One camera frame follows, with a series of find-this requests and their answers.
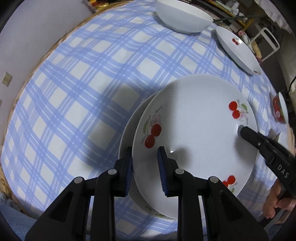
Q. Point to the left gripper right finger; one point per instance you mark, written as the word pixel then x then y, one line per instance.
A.
pixel 206 208

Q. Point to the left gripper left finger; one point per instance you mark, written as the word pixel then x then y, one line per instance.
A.
pixel 66 218

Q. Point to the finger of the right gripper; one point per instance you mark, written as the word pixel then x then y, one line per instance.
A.
pixel 254 138

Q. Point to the red patterned bowl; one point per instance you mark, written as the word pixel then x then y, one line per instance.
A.
pixel 280 108

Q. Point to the cherry plate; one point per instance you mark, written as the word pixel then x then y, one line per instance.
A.
pixel 196 119
pixel 127 141

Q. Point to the cherry pattern bowl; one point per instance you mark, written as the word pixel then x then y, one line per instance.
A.
pixel 238 51

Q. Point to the large white bowl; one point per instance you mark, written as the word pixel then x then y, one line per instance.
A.
pixel 182 17

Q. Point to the right hand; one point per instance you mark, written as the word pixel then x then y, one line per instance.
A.
pixel 272 201

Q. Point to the blue plaid tablecloth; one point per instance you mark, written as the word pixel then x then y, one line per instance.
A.
pixel 71 115

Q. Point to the white rolling cart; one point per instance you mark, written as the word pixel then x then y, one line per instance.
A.
pixel 266 34

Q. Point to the yellow metal shelf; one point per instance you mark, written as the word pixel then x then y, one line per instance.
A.
pixel 244 21

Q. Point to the white wall socket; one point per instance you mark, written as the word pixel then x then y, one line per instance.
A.
pixel 6 79

